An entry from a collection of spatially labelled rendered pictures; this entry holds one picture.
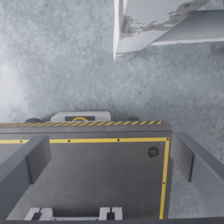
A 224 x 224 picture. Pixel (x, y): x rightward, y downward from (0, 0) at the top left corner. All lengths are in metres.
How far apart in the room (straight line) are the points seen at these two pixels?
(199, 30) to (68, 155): 0.49
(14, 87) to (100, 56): 0.46
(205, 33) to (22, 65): 0.79
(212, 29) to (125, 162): 0.44
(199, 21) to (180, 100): 0.63
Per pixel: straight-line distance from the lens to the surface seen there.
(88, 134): 0.52
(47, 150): 0.17
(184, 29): 0.28
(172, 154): 0.17
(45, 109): 0.89
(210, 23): 0.30
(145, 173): 0.60
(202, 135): 1.00
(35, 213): 0.72
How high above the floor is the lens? 0.80
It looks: 76 degrees down
